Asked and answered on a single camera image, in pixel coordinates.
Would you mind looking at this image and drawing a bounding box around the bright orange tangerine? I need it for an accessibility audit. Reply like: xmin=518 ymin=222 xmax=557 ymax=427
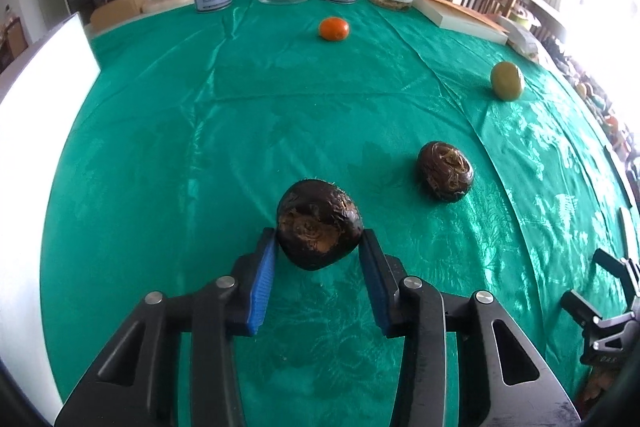
xmin=318 ymin=17 xmax=351 ymax=42

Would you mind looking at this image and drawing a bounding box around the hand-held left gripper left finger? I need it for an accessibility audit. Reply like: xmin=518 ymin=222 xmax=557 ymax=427
xmin=54 ymin=227 xmax=278 ymax=427

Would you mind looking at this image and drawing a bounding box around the flat white box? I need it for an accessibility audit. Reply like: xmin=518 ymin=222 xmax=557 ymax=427
xmin=412 ymin=0 xmax=510 ymax=46

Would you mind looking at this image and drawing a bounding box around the yellow green round fruit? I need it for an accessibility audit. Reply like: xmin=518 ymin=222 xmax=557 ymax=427
xmin=489 ymin=61 xmax=525 ymax=102

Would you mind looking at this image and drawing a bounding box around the dark brown wrinkled fruit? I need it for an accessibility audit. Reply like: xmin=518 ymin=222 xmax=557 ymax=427
xmin=416 ymin=141 xmax=475 ymax=204
xmin=276 ymin=179 xmax=364 ymax=272

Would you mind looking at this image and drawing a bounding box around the white plastic bag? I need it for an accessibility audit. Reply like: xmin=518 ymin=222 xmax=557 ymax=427
xmin=505 ymin=26 xmax=542 ymax=60

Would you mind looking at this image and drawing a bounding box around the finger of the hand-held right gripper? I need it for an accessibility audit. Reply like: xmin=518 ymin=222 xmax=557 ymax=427
xmin=592 ymin=249 xmax=640 ymax=298
xmin=560 ymin=289 xmax=603 ymax=333

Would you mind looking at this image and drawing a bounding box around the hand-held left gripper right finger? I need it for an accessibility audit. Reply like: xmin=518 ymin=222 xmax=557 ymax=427
xmin=358 ymin=228 xmax=583 ymax=427

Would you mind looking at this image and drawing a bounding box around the white foam board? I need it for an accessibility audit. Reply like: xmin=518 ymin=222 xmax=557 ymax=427
xmin=0 ymin=12 xmax=101 ymax=423

